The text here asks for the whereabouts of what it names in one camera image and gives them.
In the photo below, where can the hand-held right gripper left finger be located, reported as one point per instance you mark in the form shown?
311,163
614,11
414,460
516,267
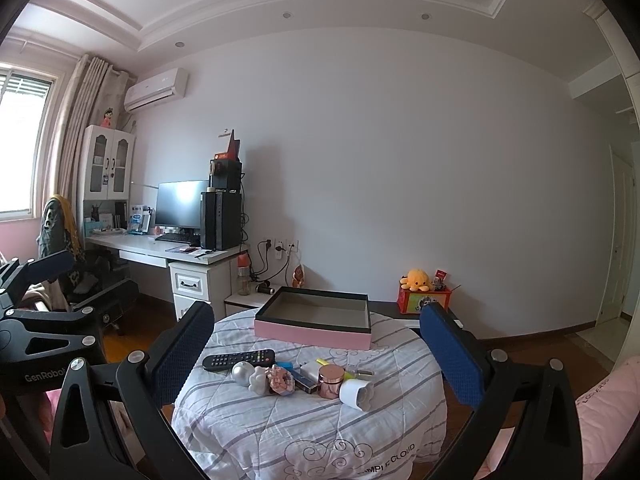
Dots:
177,355

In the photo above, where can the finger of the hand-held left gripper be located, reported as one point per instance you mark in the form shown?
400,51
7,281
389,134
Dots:
50,265
15,330

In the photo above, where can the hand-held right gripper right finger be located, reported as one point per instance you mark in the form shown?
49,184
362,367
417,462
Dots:
452,355

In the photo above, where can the black remote control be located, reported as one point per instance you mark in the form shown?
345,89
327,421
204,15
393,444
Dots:
235,360

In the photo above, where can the white cup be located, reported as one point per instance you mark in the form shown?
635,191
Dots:
355,394

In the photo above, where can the pink brick figure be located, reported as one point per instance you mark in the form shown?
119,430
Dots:
281,382

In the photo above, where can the rose gold jar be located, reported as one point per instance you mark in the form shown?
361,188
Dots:
330,382

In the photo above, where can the yellow highlighter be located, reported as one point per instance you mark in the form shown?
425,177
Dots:
325,361

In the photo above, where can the pink box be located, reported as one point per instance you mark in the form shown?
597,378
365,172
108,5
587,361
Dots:
310,336

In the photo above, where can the dark clothes with yellow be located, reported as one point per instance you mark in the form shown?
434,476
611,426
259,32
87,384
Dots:
57,230

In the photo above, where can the black office chair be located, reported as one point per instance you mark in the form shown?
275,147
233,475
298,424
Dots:
100,295

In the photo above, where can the red toy box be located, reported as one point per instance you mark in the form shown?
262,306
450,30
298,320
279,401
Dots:
425,302

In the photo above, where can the small red card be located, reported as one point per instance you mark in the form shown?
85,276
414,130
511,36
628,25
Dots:
440,275

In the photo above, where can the orange octopus plush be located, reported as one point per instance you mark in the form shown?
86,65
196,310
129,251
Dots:
417,279

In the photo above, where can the low black-top cabinet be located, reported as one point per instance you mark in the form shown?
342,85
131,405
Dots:
245,302

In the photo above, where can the blue white box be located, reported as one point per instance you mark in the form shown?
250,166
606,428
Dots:
137,217

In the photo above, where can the bottle with orange cap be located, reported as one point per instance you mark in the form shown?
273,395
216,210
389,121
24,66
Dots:
243,280

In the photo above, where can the white desk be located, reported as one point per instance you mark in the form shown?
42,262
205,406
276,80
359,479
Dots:
150,246

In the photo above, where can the black cylinder device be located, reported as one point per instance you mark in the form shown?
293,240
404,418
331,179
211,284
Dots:
264,288

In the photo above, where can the window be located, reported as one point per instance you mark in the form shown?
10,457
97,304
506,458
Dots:
20,160

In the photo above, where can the black keyboard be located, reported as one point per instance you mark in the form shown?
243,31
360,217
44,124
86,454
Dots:
175,236

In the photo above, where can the black computer monitor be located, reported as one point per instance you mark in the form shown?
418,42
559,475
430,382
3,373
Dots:
180,205

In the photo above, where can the small torso figurine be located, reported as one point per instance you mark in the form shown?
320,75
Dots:
298,276

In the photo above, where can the white glass-door cabinet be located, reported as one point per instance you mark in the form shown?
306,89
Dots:
109,132

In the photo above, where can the small doll figure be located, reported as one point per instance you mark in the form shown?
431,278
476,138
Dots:
107,119

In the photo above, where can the pink blanket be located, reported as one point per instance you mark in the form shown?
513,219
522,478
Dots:
605,410

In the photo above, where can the beige curtain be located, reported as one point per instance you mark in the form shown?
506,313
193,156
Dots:
80,105

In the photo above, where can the black box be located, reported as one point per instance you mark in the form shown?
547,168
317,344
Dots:
227,175

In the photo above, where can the white door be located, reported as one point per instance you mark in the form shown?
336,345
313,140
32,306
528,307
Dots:
617,240

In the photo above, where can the red orange box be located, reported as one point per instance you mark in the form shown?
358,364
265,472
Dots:
222,156

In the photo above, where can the white air conditioner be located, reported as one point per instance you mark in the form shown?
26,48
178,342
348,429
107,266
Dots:
155,89

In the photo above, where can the white drawer pedestal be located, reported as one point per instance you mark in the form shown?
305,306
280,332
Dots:
192,300

